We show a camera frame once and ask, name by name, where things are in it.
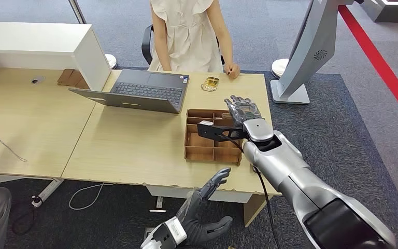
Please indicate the dark grey floor carpet mat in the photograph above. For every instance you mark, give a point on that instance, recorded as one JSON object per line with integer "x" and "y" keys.
{"x": 329, "y": 113}

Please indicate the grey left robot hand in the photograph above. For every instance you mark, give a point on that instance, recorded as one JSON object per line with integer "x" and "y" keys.
{"x": 195, "y": 220}

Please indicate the white round stanchion base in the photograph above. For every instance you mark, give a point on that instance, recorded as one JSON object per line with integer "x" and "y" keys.
{"x": 111, "y": 62}
{"x": 279, "y": 67}

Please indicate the grey kiosk stand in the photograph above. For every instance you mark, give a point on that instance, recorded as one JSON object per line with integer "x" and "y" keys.
{"x": 309, "y": 51}

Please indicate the brown cardboard pieces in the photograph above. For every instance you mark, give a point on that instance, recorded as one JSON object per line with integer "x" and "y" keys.
{"x": 70, "y": 79}

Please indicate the gold card in clear sleeve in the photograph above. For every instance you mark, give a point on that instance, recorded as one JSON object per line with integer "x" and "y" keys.
{"x": 210, "y": 84}

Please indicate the metal stanchion pole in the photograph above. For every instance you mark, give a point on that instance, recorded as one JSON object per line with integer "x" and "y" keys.
{"x": 77, "y": 10}

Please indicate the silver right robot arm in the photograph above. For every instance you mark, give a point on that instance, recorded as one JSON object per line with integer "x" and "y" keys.
{"x": 288, "y": 172}

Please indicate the wooden compartment organizer tray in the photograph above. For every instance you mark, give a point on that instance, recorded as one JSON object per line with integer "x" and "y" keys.
{"x": 199, "y": 147}

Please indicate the grey raised platform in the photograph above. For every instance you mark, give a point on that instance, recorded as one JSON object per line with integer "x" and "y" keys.
{"x": 391, "y": 13}

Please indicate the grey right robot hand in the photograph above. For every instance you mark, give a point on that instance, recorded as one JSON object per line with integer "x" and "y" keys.
{"x": 243, "y": 110}

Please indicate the white desk shelf riser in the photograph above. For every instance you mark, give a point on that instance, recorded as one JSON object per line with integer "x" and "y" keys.
{"x": 30, "y": 37}

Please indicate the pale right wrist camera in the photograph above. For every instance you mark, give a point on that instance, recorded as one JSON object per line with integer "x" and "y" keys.
{"x": 206, "y": 123}

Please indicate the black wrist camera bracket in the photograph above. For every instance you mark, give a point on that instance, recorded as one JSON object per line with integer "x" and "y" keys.
{"x": 216, "y": 132}

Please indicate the small silver desk grommet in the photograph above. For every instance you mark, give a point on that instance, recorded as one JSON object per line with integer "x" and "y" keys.
{"x": 37, "y": 80}

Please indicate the dark grey open laptop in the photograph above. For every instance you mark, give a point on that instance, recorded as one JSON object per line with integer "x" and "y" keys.
{"x": 144, "y": 91}

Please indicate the white power strip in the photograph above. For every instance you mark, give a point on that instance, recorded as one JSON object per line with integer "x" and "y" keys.
{"x": 48, "y": 191}

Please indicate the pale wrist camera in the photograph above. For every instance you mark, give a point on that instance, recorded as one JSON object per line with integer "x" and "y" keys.
{"x": 175, "y": 231}
{"x": 206, "y": 123}

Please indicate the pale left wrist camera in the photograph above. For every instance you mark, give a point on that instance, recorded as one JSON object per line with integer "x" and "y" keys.
{"x": 175, "y": 231}

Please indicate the black office chair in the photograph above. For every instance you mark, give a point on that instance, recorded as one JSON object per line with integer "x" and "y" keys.
{"x": 146, "y": 44}

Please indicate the person's left hand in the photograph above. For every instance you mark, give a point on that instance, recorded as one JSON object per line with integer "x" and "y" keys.
{"x": 233, "y": 70}

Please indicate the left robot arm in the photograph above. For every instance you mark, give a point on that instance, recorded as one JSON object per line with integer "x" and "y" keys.
{"x": 154, "y": 242}

